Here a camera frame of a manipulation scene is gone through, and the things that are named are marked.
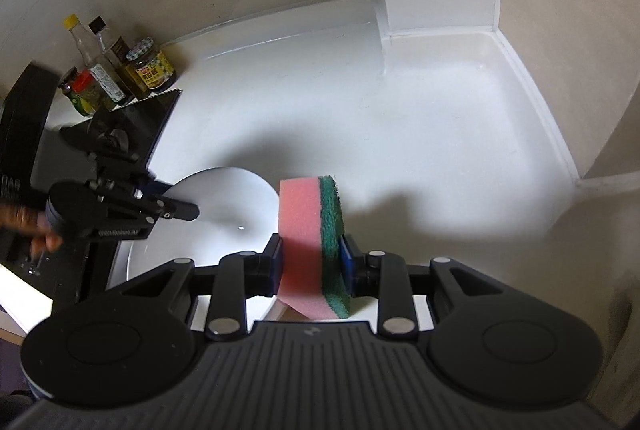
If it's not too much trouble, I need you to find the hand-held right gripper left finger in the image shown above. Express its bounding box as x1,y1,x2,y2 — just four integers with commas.
119,234,286,342

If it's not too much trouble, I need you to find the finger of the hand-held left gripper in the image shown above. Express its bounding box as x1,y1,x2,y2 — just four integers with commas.
60,125,142,165
85,177,202,227

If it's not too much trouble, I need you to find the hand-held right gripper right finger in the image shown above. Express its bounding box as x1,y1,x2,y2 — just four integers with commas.
338,235,501,341

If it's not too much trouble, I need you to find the pink and green sponge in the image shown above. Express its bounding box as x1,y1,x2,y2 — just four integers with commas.
276,175,351,321

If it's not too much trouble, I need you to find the white plate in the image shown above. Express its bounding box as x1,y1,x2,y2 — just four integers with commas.
126,166,282,321

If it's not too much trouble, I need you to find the person's left hand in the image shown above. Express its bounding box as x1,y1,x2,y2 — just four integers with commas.
0,202,63,255

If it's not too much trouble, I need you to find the dark lid green jar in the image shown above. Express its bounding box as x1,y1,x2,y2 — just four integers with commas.
57,67,96,118

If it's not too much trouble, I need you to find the red lid spice jar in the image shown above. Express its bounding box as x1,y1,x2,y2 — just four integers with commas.
70,70,117,113

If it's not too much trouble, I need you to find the black glass cooktop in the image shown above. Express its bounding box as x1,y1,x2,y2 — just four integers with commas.
50,88,183,311

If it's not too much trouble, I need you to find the yellow cap clear bottle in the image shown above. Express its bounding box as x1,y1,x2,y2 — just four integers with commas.
63,14,130,106

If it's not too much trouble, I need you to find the yellow label glass jar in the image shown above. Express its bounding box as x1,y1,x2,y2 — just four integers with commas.
124,37,177,99

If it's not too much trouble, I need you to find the black cap sauce bottle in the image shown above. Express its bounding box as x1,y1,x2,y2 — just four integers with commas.
89,16,138,100

